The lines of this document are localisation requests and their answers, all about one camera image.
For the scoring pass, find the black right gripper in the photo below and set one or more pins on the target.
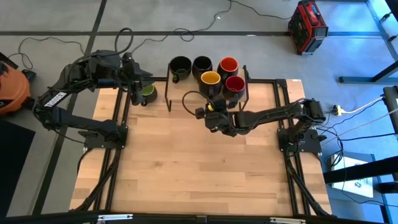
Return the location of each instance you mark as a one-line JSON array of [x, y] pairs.
[[220, 123]]

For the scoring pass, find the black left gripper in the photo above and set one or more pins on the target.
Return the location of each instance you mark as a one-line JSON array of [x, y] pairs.
[[135, 74]]

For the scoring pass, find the black mug red interior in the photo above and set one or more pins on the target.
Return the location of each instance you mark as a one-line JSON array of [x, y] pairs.
[[235, 84]]

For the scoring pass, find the black mug yellow interior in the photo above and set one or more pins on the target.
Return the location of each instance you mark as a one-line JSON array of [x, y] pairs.
[[211, 78]]

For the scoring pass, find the black mug orange interior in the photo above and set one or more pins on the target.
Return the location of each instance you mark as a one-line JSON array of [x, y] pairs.
[[229, 64]]

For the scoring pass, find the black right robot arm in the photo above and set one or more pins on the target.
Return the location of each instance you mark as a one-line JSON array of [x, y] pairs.
[[270, 115]]

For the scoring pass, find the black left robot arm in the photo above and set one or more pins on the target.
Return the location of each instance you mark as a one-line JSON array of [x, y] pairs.
[[71, 119]]

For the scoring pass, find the black mug dark green interior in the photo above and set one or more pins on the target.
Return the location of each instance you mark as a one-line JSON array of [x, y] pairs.
[[180, 65]]

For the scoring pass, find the red black tool box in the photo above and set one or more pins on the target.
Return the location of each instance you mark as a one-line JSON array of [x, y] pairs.
[[306, 29]]

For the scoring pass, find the yellow power plug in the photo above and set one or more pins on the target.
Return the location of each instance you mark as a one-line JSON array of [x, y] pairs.
[[337, 109]]

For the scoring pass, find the orange shop vacuum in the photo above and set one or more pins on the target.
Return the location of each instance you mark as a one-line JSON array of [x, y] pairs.
[[14, 90]]

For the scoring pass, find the black metal stand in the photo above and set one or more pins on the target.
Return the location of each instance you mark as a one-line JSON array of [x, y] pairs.
[[357, 79]]

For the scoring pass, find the black floor mat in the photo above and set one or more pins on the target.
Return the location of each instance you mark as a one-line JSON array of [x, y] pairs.
[[12, 161]]

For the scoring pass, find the white printed box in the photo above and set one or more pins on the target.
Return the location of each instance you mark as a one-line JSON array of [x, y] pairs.
[[351, 186]]

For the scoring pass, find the black metal beam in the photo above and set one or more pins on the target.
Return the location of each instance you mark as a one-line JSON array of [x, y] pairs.
[[367, 169]]

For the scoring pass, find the grey device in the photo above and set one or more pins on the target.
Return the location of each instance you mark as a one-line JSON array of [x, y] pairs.
[[391, 102]]

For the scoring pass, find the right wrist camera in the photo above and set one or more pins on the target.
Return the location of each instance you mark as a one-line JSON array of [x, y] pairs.
[[200, 112]]

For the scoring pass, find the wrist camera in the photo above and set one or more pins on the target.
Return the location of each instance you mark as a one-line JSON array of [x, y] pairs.
[[200, 112], [128, 57]]

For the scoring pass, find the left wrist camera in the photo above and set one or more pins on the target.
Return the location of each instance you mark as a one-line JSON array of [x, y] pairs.
[[128, 57]]

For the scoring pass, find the wooden shelf with black frame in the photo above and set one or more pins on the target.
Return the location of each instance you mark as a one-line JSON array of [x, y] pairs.
[[183, 93]]

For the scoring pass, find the black aluminium table frame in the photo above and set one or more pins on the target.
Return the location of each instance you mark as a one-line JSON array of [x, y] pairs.
[[264, 81]]

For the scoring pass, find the black camera rig beam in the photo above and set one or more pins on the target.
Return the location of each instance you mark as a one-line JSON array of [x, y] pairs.
[[155, 218]]

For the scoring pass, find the silver bracket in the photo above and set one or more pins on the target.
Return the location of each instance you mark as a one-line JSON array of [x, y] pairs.
[[287, 220], [115, 216]]

